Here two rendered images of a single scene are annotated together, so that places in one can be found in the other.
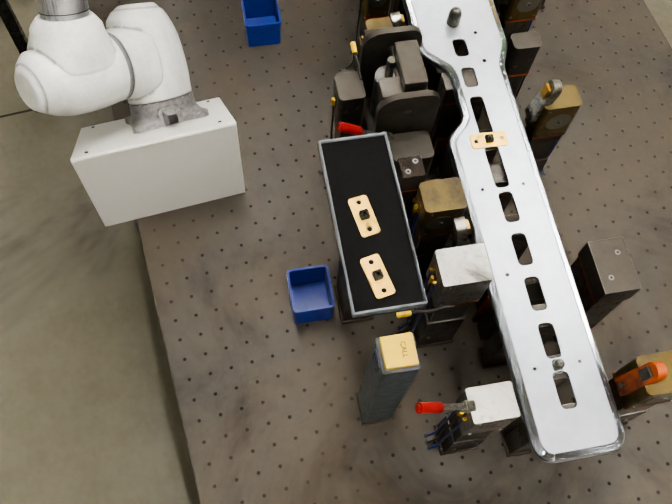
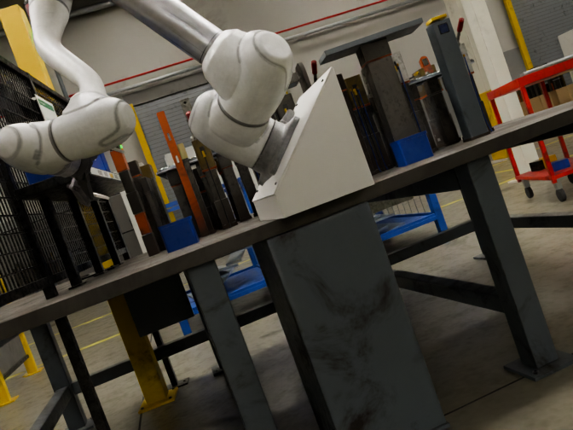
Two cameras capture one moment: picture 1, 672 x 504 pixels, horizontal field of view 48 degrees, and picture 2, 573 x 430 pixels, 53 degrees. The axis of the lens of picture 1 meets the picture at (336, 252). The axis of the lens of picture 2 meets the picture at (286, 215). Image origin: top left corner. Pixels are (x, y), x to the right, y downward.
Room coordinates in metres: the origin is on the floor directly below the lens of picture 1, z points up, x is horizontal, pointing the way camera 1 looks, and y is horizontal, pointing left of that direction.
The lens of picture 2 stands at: (0.70, 2.10, 0.77)
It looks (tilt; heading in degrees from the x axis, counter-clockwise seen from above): 3 degrees down; 282
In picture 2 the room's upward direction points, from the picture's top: 20 degrees counter-clockwise
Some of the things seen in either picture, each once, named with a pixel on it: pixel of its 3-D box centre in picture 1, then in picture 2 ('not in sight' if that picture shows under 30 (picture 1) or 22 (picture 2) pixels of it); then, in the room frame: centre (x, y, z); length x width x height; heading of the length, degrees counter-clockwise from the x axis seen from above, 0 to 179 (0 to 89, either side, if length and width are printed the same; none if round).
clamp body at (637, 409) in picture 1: (636, 392); (435, 107); (0.45, -0.67, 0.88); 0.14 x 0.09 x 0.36; 106
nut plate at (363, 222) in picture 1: (364, 214); not in sight; (0.65, -0.05, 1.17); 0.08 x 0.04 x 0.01; 26
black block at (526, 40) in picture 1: (515, 76); not in sight; (1.27, -0.41, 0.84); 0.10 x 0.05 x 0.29; 106
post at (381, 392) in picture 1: (384, 383); (457, 81); (0.39, -0.13, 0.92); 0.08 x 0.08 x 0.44; 16
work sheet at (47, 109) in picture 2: not in sight; (54, 135); (1.97, -0.12, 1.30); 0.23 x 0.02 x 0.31; 106
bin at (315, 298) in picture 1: (310, 295); (411, 149); (0.63, 0.05, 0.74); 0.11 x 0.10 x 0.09; 16
